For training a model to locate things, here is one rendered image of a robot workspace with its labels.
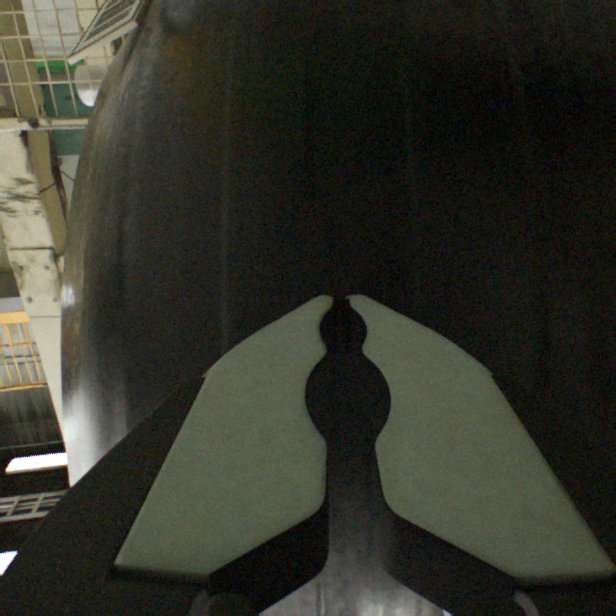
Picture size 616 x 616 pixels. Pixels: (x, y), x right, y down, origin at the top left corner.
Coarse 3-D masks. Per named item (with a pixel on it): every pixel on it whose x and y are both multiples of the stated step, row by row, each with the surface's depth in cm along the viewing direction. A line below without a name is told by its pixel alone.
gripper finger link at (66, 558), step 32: (192, 384) 9; (160, 416) 8; (128, 448) 7; (160, 448) 7; (96, 480) 7; (128, 480) 7; (64, 512) 6; (96, 512) 6; (128, 512) 6; (32, 544) 6; (64, 544) 6; (96, 544) 6; (0, 576) 6; (32, 576) 6; (64, 576) 6; (96, 576) 6; (128, 576) 6; (0, 608) 5; (32, 608) 5; (64, 608) 5; (96, 608) 5; (128, 608) 5; (160, 608) 5; (192, 608) 5
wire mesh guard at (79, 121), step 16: (32, 0) 62; (96, 0) 62; (80, 32) 64; (128, 32) 64; (80, 80) 66; (96, 80) 66; (0, 128) 68; (16, 128) 68; (32, 128) 68; (48, 128) 68; (64, 128) 68
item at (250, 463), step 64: (320, 320) 11; (256, 384) 9; (320, 384) 9; (192, 448) 7; (256, 448) 7; (320, 448) 7; (192, 512) 6; (256, 512) 6; (320, 512) 6; (192, 576) 6; (256, 576) 6
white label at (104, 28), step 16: (112, 0) 23; (128, 0) 21; (144, 0) 20; (96, 16) 23; (112, 16) 21; (128, 16) 20; (96, 32) 21; (112, 32) 19; (80, 48) 20; (96, 48) 20
